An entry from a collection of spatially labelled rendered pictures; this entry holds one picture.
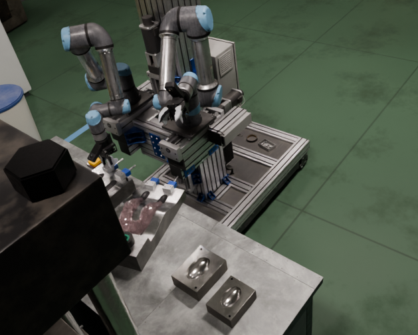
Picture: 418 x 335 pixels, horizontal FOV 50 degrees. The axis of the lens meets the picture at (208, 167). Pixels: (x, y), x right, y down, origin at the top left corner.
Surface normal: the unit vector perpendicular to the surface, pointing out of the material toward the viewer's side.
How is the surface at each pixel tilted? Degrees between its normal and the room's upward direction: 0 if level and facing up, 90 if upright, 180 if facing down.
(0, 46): 90
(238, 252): 0
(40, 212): 0
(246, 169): 0
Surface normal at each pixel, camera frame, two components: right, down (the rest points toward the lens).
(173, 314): -0.14, -0.75
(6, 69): 0.75, 0.35
